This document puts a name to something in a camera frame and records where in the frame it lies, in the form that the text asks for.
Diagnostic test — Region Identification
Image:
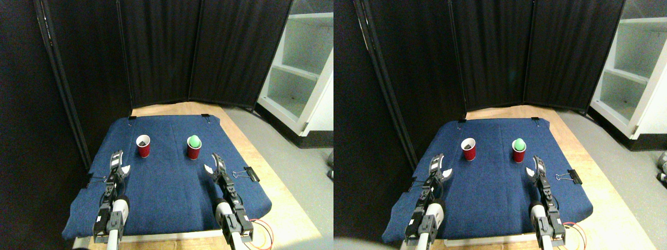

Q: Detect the red cup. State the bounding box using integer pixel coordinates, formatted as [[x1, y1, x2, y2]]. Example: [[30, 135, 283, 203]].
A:
[[512, 141, 527, 164], [461, 138, 477, 161], [187, 137, 202, 160], [136, 135, 151, 158]]

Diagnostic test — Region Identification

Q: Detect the dark blue cloth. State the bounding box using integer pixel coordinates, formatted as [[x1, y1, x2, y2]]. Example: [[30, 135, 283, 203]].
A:
[[381, 117, 594, 244], [61, 114, 273, 241]]

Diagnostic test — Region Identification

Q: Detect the white table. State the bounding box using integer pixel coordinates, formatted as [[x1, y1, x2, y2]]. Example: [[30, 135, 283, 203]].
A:
[[401, 235, 554, 247]]

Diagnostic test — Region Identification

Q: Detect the black curtain pole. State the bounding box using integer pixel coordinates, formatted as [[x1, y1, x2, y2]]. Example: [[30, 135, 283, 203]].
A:
[[117, 0, 132, 109], [34, 0, 90, 168], [187, 0, 203, 103], [353, 0, 418, 168], [449, 0, 466, 111]]

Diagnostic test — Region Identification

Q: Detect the white shelf unit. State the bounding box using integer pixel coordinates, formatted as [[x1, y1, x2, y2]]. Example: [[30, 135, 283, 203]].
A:
[[590, 16, 667, 140], [256, 10, 334, 137]]

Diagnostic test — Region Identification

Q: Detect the red wire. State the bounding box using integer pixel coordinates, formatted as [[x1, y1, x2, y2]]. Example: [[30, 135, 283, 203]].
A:
[[565, 223, 587, 249], [250, 219, 274, 249]]

